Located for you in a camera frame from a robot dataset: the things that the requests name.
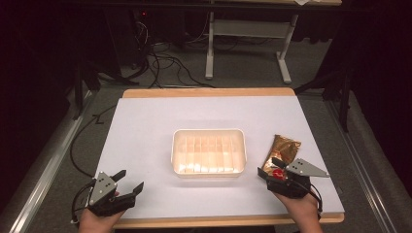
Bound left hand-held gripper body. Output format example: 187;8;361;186
87;171;136;217

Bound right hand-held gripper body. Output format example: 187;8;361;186
265;157;331;199

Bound golden foil packet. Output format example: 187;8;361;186
261;134;302;182

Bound person's left hand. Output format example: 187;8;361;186
78;191;126;233

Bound person's right hand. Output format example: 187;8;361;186
271;189;322;222

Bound white plastic tray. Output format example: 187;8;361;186
170;128;248;180

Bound white table mat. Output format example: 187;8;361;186
94;94;345;220

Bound black metal stand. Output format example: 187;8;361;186
71;54;102;121
292;61;355;134

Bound left hand-held gripper cable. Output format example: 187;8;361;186
70;179;97;225

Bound hand-held gripper cable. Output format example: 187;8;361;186
70;179;97;225
306;183;325;221

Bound right hand-held gripper cable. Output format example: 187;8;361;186
306;183;325;221

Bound black floor cable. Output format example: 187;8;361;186
69;104;119;180

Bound metal floor rail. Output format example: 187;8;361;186
324;96;400;233
0;89;95;233

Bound bundle of black cables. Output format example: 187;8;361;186
128;18;217;90

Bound white desk frame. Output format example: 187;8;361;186
204;0;343;85

